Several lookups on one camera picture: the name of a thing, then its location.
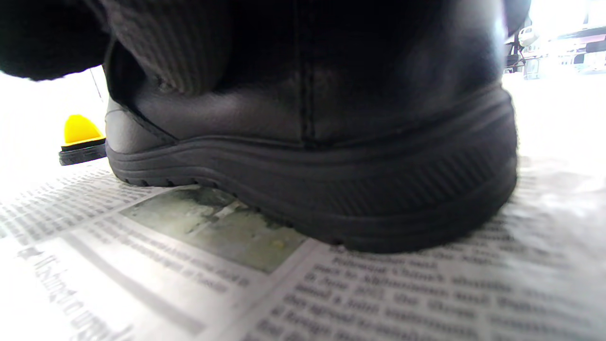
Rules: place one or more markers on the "person's right hand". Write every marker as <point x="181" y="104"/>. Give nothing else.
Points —
<point x="180" y="42"/>

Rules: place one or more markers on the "black round plastic lid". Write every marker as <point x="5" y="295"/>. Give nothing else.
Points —
<point x="80" y="157"/>

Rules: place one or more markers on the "black leather shoe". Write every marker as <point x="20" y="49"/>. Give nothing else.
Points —
<point x="355" y="180"/>

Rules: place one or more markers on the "printed newspaper sheet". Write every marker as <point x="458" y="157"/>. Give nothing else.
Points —
<point x="378" y="293"/>

